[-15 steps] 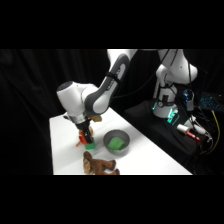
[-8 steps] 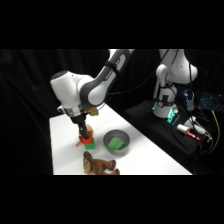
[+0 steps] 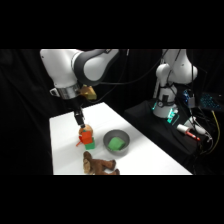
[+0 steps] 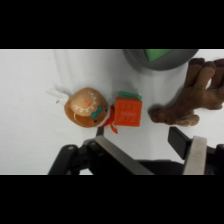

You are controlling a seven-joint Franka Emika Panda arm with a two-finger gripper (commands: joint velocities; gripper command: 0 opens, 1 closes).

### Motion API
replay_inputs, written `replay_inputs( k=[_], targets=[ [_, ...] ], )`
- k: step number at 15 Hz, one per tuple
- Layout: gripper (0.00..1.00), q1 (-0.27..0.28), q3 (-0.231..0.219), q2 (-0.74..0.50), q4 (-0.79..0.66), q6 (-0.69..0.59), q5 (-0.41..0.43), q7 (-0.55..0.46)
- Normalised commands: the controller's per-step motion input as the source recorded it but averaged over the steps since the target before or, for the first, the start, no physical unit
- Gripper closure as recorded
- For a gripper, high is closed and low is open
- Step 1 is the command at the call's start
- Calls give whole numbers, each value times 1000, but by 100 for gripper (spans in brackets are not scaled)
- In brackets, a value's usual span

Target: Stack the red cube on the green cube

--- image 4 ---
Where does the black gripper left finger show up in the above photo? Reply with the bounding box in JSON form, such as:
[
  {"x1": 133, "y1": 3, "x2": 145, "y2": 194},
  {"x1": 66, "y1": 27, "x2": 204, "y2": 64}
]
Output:
[{"x1": 47, "y1": 125, "x2": 155, "y2": 176}]

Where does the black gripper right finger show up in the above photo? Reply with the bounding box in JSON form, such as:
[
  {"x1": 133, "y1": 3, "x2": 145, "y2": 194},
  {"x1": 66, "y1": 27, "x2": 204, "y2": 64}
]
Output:
[{"x1": 167, "y1": 126, "x2": 224, "y2": 176}]

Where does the red cube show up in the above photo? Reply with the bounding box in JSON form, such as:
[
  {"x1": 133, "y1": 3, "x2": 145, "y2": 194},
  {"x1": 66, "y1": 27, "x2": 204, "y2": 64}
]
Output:
[{"x1": 113, "y1": 96, "x2": 144, "y2": 128}]

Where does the green cube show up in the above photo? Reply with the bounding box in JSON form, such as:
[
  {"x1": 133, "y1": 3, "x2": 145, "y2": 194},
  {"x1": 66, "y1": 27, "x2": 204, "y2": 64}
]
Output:
[{"x1": 117, "y1": 90, "x2": 143, "y2": 101}]

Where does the brown plush animal toy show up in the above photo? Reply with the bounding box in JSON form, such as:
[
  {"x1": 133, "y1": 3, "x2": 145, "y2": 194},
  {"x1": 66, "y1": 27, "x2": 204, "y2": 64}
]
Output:
[{"x1": 147, "y1": 57, "x2": 224, "y2": 127}]

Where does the gingerbread man plush toy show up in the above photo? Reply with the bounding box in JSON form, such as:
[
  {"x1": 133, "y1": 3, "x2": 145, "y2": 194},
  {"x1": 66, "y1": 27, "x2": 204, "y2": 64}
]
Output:
[{"x1": 46, "y1": 86, "x2": 120, "y2": 135}]

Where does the gray metal bowl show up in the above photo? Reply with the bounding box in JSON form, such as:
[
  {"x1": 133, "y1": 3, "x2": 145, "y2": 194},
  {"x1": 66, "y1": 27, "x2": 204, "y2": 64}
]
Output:
[{"x1": 122, "y1": 49, "x2": 200, "y2": 72}]

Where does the green sponge block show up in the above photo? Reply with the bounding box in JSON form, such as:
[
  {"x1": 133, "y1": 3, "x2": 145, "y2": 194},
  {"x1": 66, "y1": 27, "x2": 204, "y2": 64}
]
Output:
[{"x1": 143, "y1": 49, "x2": 175, "y2": 63}]

